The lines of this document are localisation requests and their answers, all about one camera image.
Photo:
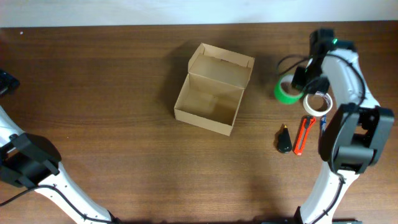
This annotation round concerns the orange utility knife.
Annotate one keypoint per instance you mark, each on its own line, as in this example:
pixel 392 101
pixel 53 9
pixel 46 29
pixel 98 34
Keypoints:
pixel 305 127

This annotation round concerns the white tape roll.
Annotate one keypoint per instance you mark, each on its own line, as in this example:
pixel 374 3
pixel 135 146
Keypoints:
pixel 318 104

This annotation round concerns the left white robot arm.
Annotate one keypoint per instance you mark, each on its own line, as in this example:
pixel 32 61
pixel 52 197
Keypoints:
pixel 33 162

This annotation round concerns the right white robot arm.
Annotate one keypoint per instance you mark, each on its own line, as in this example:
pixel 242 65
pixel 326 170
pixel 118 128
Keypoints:
pixel 356 135

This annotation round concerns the brown cardboard box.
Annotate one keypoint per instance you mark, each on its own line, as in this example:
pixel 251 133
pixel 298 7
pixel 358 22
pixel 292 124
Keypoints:
pixel 213 88

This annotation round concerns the blue pen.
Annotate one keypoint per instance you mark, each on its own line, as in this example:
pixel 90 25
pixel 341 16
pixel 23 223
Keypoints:
pixel 323 123

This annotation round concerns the black glue bottle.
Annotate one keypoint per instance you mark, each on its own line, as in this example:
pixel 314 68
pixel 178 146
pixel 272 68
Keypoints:
pixel 284 143

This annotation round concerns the green tape roll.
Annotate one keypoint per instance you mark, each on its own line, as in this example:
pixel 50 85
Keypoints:
pixel 281 95

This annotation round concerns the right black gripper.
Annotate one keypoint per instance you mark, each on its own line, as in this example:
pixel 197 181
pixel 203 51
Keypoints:
pixel 297 82

